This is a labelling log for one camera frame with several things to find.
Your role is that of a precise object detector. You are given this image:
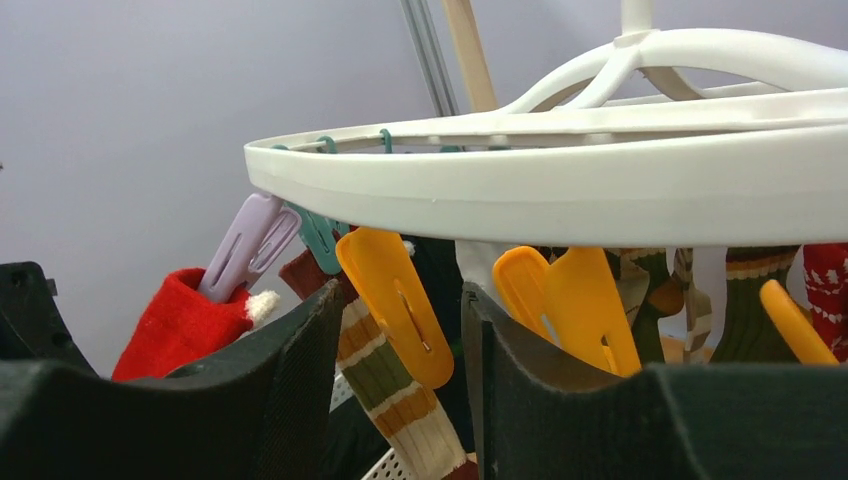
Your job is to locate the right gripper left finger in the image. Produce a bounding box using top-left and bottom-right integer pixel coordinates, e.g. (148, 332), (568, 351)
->
(1, 280), (344, 479)

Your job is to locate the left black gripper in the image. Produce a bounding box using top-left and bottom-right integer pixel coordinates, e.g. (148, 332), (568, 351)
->
(1, 261), (94, 373)

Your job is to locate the white oval clip hanger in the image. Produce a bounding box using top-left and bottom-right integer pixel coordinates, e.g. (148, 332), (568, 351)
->
(244, 1), (847, 247)

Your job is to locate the teal clothes peg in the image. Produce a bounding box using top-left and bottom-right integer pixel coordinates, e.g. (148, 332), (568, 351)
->
(285, 201), (351, 275)

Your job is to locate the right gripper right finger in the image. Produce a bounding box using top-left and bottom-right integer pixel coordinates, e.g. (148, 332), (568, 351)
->
(462, 283), (847, 479)

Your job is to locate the beige striped ribbed sock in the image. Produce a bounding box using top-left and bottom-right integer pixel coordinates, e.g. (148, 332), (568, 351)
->
(278, 248), (480, 480)

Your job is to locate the orange clothes peg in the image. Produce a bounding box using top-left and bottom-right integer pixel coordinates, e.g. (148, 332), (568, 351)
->
(336, 227), (454, 389)

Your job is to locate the lilac clothes peg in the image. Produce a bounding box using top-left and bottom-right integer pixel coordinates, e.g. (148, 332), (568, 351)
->
(197, 193), (302, 303)

